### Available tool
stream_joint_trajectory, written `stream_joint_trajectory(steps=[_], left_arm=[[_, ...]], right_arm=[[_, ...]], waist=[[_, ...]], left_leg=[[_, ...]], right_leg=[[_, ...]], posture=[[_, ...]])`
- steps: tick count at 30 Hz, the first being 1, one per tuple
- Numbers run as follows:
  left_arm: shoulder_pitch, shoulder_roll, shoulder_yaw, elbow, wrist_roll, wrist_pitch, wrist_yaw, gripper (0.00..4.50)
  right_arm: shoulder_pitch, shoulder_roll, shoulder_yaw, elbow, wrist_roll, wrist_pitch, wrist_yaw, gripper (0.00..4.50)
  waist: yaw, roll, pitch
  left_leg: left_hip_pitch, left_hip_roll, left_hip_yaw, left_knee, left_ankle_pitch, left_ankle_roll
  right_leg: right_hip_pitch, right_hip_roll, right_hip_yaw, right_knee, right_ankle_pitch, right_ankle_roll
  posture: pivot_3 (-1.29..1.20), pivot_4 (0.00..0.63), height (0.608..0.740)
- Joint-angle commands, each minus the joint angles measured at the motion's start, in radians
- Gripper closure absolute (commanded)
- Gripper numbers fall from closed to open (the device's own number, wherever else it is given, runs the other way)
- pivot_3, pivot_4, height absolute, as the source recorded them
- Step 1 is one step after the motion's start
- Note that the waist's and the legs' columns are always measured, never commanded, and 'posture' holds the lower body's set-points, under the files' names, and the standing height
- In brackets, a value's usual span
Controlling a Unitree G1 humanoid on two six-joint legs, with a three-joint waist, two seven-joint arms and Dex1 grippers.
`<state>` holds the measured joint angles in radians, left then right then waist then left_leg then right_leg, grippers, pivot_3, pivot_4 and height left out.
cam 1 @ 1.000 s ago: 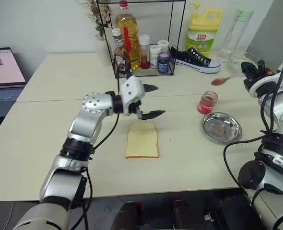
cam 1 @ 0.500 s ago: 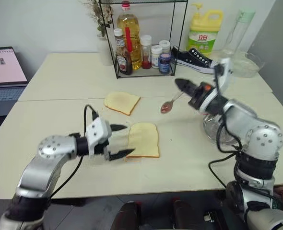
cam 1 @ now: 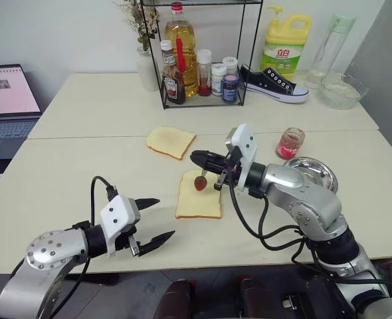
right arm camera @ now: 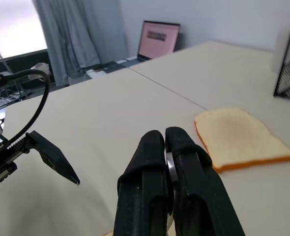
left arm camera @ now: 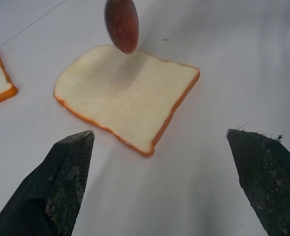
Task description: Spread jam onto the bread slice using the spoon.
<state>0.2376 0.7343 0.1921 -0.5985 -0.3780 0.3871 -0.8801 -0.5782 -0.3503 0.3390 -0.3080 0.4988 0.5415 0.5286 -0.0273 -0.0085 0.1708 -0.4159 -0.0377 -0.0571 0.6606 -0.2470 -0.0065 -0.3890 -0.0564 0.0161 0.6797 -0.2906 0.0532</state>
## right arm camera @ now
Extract beige cloth bundle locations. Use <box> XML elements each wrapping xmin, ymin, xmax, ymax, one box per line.
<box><xmin>29</xmin><ymin>62</ymin><xmax>53</xmax><ymax>80</ymax></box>

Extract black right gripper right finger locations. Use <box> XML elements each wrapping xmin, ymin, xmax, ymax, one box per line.
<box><xmin>164</xmin><ymin>126</ymin><xmax>246</xmax><ymax>236</ymax></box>

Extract grey curtain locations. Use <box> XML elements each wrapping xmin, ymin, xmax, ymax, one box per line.
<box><xmin>32</xmin><ymin>0</ymin><xmax>131</xmax><ymax>87</ymax></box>

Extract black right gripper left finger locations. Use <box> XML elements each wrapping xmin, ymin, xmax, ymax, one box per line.
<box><xmin>113</xmin><ymin>129</ymin><xmax>174</xmax><ymax>236</ymax></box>

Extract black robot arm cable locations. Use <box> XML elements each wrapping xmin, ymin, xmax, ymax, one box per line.
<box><xmin>0</xmin><ymin>69</ymin><xmax>50</xmax><ymax>148</ymax></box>

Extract white bread slice, orange crust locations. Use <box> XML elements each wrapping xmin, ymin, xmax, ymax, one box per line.
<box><xmin>194</xmin><ymin>106</ymin><xmax>290</xmax><ymax>173</ymax></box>

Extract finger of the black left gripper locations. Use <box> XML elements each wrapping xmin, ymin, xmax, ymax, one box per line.
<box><xmin>24</xmin><ymin>130</ymin><xmax>81</xmax><ymax>186</ymax></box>

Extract bright window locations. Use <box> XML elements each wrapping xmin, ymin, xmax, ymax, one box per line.
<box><xmin>0</xmin><ymin>0</ymin><xmax>49</xmax><ymax>61</ymax></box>

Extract silver metal spoon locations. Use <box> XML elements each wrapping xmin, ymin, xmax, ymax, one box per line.
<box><xmin>165</xmin><ymin>151</ymin><xmax>179</xmax><ymax>184</ymax></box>

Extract open laptop with pink screen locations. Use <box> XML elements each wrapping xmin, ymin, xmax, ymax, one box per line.
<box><xmin>125</xmin><ymin>20</ymin><xmax>181</xmax><ymax>68</ymax></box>

